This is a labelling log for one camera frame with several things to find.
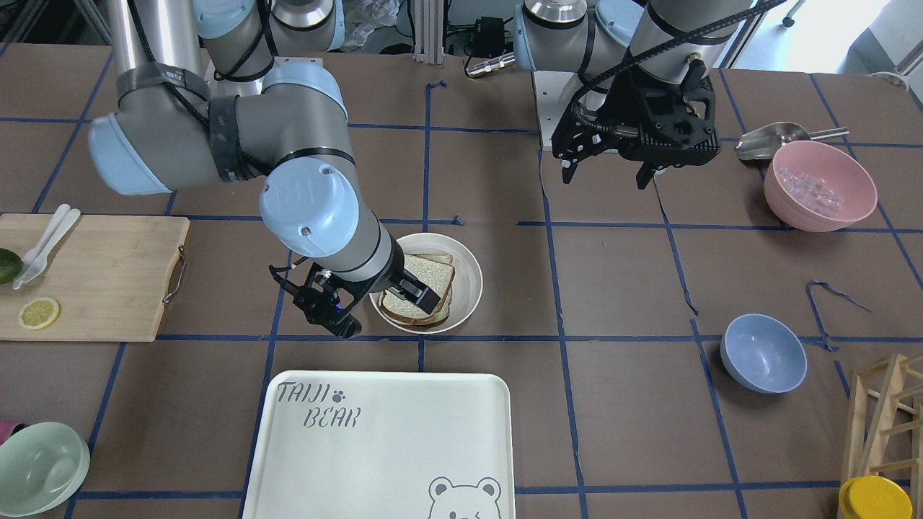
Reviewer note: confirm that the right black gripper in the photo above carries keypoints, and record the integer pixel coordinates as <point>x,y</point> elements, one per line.
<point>380,280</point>

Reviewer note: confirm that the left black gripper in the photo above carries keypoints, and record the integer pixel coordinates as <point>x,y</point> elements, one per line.
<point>621,104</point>

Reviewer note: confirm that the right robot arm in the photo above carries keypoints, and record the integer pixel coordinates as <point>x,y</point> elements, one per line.
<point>170,134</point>

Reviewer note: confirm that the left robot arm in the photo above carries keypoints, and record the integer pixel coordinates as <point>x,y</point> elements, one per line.
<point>598,40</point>

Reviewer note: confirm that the bread slice on plate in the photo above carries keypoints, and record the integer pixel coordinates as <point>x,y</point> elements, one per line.
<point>437,272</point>

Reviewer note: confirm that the cream round plate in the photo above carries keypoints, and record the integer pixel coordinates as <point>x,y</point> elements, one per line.
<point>466,285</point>

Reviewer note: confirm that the cream bear serving tray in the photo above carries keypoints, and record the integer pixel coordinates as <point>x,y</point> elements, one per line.
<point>359,444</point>

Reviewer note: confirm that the metal scoop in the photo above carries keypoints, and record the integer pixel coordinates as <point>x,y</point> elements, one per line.
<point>761,144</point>

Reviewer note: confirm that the pink bowl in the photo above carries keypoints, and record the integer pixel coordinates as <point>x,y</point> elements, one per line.
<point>814,187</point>

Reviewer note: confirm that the blue bowl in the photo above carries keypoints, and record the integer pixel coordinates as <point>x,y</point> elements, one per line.
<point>763,355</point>

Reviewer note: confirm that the wooden cutting board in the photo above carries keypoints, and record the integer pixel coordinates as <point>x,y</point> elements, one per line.
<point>110,275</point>

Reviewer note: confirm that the lemon slice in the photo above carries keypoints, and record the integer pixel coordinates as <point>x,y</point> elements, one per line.
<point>39,313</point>

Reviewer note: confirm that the green avocado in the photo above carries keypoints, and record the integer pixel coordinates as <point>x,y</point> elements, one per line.
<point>10,266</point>

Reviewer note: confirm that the green bowl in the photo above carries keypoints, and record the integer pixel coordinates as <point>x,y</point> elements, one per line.
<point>42,466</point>

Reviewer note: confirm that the pink cloth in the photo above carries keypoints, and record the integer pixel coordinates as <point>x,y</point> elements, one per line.
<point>8,428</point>

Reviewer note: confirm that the wooden rack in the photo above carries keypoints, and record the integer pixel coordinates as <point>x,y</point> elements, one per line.
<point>884,402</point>

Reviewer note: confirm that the yellow cup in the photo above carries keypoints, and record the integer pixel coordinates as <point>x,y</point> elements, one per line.
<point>874,497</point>

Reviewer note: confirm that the aluminium frame post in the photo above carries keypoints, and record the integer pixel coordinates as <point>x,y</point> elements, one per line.
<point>429,33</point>

